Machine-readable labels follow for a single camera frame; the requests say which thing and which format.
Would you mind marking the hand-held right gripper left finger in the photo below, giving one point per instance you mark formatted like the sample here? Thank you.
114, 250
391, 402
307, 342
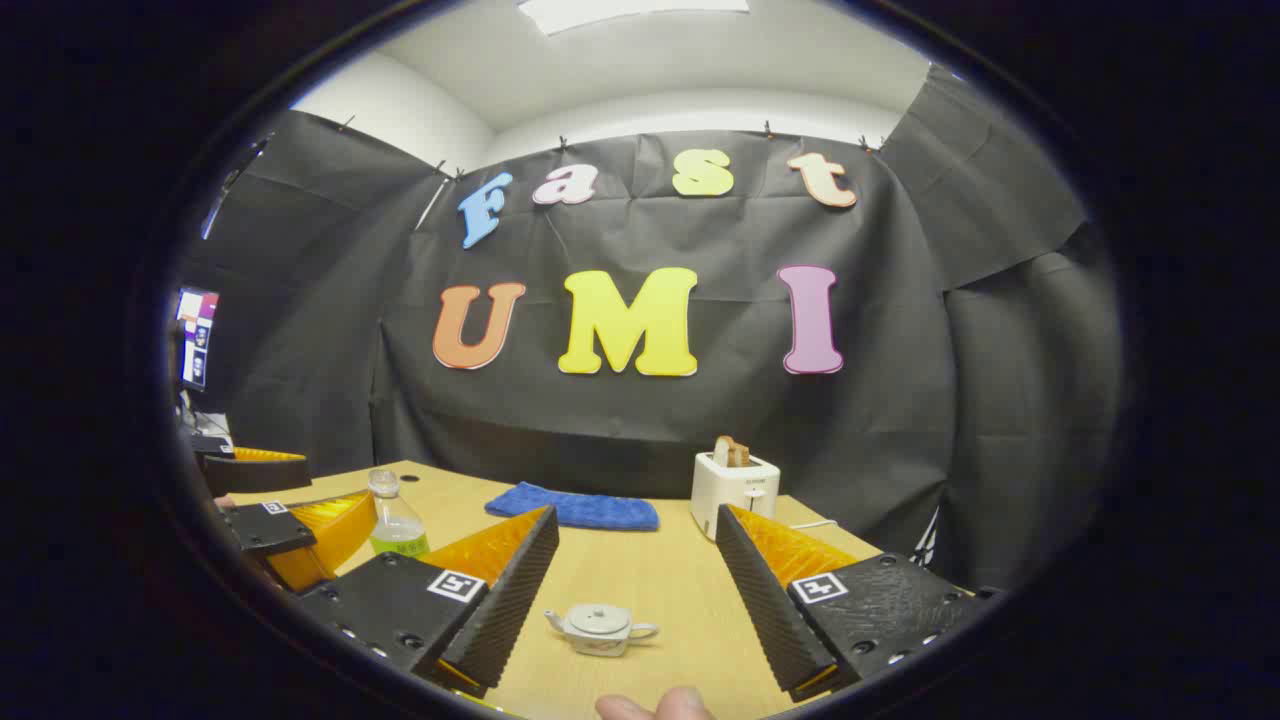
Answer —
505, 600

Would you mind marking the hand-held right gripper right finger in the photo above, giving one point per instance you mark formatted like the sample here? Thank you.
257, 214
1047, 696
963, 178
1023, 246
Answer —
765, 600

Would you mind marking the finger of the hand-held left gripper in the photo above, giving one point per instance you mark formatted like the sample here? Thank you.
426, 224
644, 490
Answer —
265, 530
255, 473

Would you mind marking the white teacup lid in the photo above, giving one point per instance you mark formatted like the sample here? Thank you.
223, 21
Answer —
598, 619

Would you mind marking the white ceramic teacup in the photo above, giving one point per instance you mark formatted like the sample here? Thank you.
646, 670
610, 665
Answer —
600, 643

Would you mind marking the green label water bottle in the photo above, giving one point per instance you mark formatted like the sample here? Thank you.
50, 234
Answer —
398, 525

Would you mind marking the white power strip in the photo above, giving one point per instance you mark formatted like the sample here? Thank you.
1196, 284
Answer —
213, 428

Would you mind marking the white toaster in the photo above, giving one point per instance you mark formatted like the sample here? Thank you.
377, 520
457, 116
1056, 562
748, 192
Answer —
735, 492

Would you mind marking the blue towel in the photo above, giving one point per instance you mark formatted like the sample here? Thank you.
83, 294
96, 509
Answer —
580, 508

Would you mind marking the computer monitor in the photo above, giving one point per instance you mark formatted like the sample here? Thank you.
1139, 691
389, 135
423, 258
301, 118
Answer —
197, 338

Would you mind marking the bread slice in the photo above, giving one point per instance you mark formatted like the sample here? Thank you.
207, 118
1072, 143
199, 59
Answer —
731, 452

